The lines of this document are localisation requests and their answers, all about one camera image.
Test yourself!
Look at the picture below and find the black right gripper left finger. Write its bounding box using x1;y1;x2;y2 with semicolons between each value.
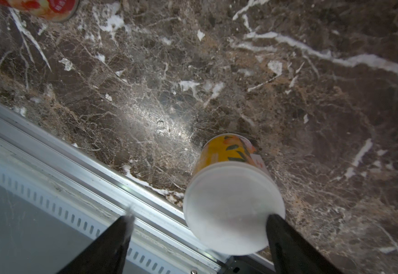
59;214;135;274

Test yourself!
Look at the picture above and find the white lid yellow can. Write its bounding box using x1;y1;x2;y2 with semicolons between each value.
183;134;286;256

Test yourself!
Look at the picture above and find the aluminium front frame rail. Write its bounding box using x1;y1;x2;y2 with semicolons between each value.
0;104;274;274

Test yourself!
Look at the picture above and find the red white lidded can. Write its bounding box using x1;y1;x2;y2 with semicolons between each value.
0;0;79;22

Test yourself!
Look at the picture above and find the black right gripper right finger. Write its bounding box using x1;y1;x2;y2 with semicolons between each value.
266;214;341;274

